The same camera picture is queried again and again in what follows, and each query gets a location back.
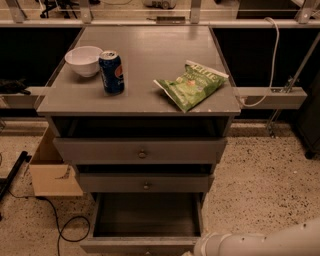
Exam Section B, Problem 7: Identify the white hanging cable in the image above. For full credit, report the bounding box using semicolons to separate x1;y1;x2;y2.
238;16;281;108

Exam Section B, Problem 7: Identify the black cart on right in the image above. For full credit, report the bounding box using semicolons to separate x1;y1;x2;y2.
296;71;320;159

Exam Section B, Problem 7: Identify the green chip bag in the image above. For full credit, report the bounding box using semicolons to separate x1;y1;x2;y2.
154;60;229;113

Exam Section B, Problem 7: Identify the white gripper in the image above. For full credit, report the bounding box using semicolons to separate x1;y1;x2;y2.
193;233;220;256

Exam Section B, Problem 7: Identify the blue pepsi soda can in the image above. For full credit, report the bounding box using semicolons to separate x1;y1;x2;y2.
99;50;124;95

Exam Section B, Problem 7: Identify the white ceramic bowl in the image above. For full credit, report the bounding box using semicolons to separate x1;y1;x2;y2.
64;46;102;77

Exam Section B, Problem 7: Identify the grey middle drawer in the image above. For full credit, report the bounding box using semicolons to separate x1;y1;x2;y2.
78;173;213;193

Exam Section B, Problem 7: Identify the grey drawer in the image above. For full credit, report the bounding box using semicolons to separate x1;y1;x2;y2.
80;193;204;255
53;138;226;165
78;173;213;193

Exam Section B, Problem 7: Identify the black object on rail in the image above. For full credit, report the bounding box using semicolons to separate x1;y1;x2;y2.
0;79;31;95

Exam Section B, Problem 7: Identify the cardboard box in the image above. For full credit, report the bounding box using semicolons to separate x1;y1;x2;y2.
29;128;83;197

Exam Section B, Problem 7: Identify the grey top drawer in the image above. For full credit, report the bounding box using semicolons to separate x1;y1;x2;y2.
53;138;226;165

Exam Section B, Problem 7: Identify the grey wooden drawer cabinet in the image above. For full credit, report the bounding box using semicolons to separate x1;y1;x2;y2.
35;25;242;201

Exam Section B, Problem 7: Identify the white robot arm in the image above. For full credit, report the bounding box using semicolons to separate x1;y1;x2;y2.
194;218;320;256

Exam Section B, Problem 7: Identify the black bar on floor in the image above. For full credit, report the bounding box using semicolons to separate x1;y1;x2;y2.
0;151;31;201

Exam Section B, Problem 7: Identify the grey bottom drawer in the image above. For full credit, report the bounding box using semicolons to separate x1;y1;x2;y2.
80;193;204;255

